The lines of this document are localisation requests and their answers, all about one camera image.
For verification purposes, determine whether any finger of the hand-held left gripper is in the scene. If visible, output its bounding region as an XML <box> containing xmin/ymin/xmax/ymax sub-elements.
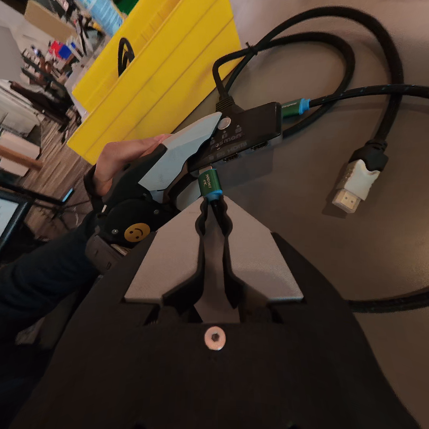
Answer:
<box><xmin>174</xmin><ymin>172</ymin><xmax>203</xmax><ymax>215</ymax></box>
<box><xmin>138</xmin><ymin>112</ymin><xmax>222</xmax><ymax>191</ymax></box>

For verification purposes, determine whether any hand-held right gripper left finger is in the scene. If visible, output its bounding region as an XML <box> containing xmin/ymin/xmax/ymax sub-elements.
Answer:
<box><xmin>124</xmin><ymin>198</ymin><xmax>206</xmax><ymax>310</ymax></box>

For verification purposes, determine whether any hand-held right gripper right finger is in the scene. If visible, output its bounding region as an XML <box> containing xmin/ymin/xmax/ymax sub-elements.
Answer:
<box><xmin>222</xmin><ymin>196</ymin><xmax>304</xmax><ymax>310</ymax></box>

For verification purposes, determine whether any black HDMI switch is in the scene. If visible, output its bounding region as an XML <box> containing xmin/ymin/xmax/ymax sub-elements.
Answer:
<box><xmin>188</xmin><ymin>101</ymin><xmax>284</xmax><ymax>175</ymax></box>

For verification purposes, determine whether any yellow plastic bin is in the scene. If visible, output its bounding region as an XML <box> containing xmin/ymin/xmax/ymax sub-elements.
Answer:
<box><xmin>66</xmin><ymin>0</ymin><xmax>241</xmax><ymax>165</ymax></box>

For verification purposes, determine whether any person's left forearm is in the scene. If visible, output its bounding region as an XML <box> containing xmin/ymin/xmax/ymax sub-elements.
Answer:
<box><xmin>0</xmin><ymin>214</ymin><xmax>101</xmax><ymax>352</ymax></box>

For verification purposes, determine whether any person's left hand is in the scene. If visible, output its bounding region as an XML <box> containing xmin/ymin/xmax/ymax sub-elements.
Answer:
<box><xmin>92</xmin><ymin>134</ymin><xmax>172</xmax><ymax>197</ymax></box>

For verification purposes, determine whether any computer monitor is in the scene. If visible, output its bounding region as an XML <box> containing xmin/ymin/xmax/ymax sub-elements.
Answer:
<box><xmin>0</xmin><ymin>189</ymin><xmax>33</xmax><ymax>252</ymax></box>

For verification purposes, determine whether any blue wipes canister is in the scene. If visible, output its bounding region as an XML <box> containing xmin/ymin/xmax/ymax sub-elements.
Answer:
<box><xmin>92</xmin><ymin>0</ymin><xmax>123</xmax><ymax>36</ymax></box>

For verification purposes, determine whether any green cardboard box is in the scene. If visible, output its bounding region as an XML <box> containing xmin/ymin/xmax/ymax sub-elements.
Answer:
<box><xmin>114</xmin><ymin>0</ymin><xmax>141</xmax><ymax>14</ymax></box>

